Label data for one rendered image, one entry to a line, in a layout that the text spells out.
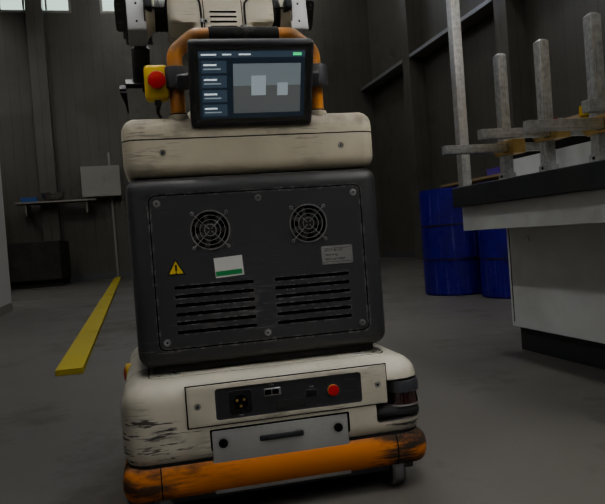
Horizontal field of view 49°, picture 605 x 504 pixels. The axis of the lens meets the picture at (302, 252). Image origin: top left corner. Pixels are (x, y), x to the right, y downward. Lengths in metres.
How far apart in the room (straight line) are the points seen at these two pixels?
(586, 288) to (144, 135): 1.71
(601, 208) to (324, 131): 0.99
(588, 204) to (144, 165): 1.36
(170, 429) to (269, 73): 0.74
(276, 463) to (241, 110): 0.72
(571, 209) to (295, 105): 1.12
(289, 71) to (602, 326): 1.54
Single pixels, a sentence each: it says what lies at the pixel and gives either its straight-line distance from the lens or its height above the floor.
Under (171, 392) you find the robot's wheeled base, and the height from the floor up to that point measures 0.26.
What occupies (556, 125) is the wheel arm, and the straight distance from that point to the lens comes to 2.01.
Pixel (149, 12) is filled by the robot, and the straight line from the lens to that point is 1.91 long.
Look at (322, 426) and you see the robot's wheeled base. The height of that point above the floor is 0.16.
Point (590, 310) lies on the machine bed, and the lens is 2.57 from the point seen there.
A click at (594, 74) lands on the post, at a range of 2.16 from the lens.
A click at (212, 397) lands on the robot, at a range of 1.34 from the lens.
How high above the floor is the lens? 0.54
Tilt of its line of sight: 1 degrees down
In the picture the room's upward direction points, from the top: 4 degrees counter-clockwise
